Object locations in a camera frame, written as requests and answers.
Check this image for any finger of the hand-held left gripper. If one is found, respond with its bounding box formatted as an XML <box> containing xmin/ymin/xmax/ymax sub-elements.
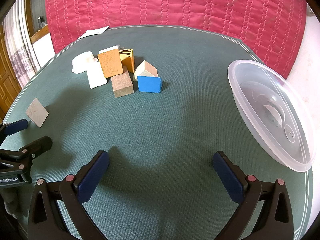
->
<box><xmin>0</xmin><ymin>119</ymin><xmax>28</xmax><ymax>143</ymax></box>
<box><xmin>0</xmin><ymin>135</ymin><xmax>53</xmax><ymax>174</ymax></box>

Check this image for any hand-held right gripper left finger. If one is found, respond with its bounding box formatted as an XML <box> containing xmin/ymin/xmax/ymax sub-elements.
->
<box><xmin>28</xmin><ymin>150</ymin><xmax>110</xmax><ymax>240</ymax></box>

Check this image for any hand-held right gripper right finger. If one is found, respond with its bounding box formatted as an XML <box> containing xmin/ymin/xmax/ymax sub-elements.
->
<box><xmin>212</xmin><ymin>151</ymin><xmax>294</xmax><ymax>240</ymax></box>

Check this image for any grey rectangular tile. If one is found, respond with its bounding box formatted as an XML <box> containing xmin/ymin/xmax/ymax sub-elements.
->
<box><xmin>26</xmin><ymin>97</ymin><xmax>49</xmax><ymax>128</ymax></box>

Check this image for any clear plastic container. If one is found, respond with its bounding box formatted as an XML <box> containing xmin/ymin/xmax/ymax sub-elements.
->
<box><xmin>227</xmin><ymin>59</ymin><xmax>317</xmax><ymax>172</ymax></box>

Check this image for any white rectangular tile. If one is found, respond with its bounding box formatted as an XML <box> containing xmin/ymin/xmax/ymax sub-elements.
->
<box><xmin>86</xmin><ymin>61</ymin><xmax>108</xmax><ymax>89</ymax></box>

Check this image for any wooden rectangular block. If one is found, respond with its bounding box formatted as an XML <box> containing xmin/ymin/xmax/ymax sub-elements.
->
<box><xmin>111</xmin><ymin>71</ymin><xmax>134</xmax><ymax>98</ymax></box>

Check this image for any orange cork tile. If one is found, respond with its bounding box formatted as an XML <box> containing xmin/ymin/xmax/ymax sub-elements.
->
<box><xmin>97</xmin><ymin>49</ymin><xmax>124</xmax><ymax>78</ymax></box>

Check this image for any white plug charger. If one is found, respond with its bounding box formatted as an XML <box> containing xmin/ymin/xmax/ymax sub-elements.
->
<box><xmin>99</xmin><ymin>45</ymin><xmax>125</xmax><ymax>54</ymax></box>

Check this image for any orange striped triangular block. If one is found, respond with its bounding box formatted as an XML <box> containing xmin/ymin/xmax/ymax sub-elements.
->
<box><xmin>118</xmin><ymin>49</ymin><xmax>135</xmax><ymax>73</ymax></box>

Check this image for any wooden door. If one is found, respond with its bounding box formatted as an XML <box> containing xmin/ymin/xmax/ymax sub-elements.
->
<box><xmin>0</xmin><ymin>22</ymin><xmax>23</xmax><ymax>120</ymax></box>

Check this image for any patterned white curtain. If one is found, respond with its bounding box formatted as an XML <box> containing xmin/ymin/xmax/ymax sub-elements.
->
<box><xmin>2</xmin><ymin>0</ymin><xmax>40</xmax><ymax>73</ymax></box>

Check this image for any green table mat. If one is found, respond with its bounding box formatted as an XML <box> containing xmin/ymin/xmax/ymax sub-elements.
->
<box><xmin>0</xmin><ymin>25</ymin><xmax>313</xmax><ymax>240</ymax></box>

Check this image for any blue block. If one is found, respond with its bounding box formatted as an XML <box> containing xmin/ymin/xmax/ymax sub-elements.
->
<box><xmin>137</xmin><ymin>76</ymin><xmax>162</xmax><ymax>93</ymax></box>

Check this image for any wooden triangular prism block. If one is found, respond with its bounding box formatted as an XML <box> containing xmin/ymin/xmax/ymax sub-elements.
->
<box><xmin>133</xmin><ymin>60</ymin><xmax>158</xmax><ymax>81</ymax></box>

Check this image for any white paper sheet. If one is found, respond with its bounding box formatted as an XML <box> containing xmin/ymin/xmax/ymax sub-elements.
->
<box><xmin>77</xmin><ymin>25</ymin><xmax>110</xmax><ymax>40</ymax></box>

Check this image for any red quilted blanket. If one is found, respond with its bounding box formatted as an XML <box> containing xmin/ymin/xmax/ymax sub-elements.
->
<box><xmin>44</xmin><ymin>0</ymin><xmax>308</xmax><ymax>79</ymax></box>

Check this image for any wooden window frame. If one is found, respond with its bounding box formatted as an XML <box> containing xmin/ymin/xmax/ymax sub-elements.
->
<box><xmin>24</xmin><ymin>0</ymin><xmax>50</xmax><ymax>43</ymax></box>

